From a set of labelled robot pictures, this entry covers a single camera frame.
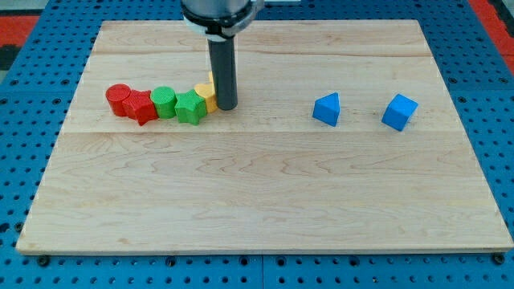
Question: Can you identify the yellow heart block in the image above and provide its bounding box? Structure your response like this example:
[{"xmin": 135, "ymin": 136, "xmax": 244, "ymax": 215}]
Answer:
[{"xmin": 194, "ymin": 83, "xmax": 218, "ymax": 113}]

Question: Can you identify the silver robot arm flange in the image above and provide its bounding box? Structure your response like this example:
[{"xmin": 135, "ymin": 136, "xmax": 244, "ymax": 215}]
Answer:
[{"xmin": 181, "ymin": 0, "xmax": 264, "ymax": 42}]

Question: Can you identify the green star block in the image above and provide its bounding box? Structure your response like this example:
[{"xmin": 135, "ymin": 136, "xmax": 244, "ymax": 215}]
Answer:
[{"xmin": 174, "ymin": 89, "xmax": 207, "ymax": 125}]

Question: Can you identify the blue triangular prism block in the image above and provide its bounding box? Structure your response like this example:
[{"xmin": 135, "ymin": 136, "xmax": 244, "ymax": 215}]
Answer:
[{"xmin": 312, "ymin": 92, "xmax": 341, "ymax": 127}]

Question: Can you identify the yellow block behind rod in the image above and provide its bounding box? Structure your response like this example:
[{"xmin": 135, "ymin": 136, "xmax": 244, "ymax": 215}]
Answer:
[{"xmin": 208, "ymin": 71, "xmax": 214, "ymax": 84}]

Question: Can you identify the light wooden board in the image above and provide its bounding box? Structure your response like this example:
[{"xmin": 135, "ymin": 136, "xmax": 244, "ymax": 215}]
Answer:
[{"xmin": 17, "ymin": 20, "xmax": 513, "ymax": 255}]

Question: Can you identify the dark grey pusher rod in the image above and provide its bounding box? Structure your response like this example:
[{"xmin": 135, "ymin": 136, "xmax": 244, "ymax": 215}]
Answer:
[{"xmin": 208, "ymin": 38, "xmax": 238, "ymax": 111}]

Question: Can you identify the green cylinder block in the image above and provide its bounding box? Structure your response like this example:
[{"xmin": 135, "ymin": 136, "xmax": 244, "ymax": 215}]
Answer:
[{"xmin": 150, "ymin": 86, "xmax": 177, "ymax": 119}]

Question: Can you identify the red star block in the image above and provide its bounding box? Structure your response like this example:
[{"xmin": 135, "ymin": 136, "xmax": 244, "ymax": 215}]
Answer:
[{"xmin": 122, "ymin": 90, "xmax": 158, "ymax": 126}]

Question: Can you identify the red cylinder block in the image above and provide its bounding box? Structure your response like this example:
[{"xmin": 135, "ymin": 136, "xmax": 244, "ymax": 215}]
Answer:
[{"xmin": 105, "ymin": 83, "xmax": 131, "ymax": 116}]

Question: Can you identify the blue cube block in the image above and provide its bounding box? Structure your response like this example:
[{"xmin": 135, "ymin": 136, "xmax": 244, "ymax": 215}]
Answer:
[{"xmin": 381, "ymin": 94, "xmax": 418, "ymax": 132}]

